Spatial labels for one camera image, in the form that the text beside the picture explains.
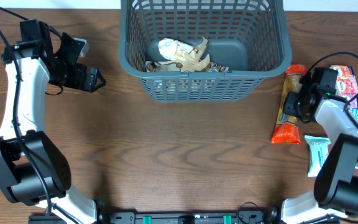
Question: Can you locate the orange yellow snack package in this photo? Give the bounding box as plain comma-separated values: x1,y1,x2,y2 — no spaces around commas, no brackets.
270,64,306,144

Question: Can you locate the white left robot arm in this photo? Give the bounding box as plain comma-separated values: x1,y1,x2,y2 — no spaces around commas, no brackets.
0,20,109,223

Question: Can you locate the multicolour tissue pack bundle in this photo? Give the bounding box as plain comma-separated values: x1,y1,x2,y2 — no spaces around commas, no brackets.
330,65,358,120

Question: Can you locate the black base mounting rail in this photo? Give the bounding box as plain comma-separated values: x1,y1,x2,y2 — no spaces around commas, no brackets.
28,210,279,224

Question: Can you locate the grey plastic mesh basket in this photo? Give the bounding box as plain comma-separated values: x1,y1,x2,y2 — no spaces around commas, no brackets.
118,0,291,101

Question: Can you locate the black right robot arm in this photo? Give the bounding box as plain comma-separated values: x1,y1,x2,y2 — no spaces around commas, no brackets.
280,67,358,223

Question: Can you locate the brown white snack pouch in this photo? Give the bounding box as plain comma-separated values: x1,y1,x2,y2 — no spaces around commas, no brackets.
145,61,198,72
157,37,211,72
208,62,229,72

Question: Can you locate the white wet wipes pack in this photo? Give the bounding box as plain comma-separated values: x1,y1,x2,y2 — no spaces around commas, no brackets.
305,135,331,177

